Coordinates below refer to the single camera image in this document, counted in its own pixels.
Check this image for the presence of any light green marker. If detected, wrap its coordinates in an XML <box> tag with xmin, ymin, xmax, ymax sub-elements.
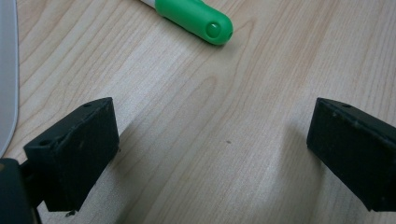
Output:
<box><xmin>139</xmin><ymin>0</ymin><xmax>234</xmax><ymax>47</ymax></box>

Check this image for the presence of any white lid with grey handle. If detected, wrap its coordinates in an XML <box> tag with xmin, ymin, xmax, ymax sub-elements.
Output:
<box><xmin>0</xmin><ymin>0</ymin><xmax>21</xmax><ymax>158</ymax></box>

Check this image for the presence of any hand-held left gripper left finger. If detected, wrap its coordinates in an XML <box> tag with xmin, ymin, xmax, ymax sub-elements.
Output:
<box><xmin>22</xmin><ymin>96</ymin><xmax>121</xmax><ymax>216</ymax></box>

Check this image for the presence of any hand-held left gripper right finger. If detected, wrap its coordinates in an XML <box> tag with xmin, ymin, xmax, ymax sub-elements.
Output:
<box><xmin>305</xmin><ymin>97</ymin><xmax>396</xmax><ymax>213</ymax></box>

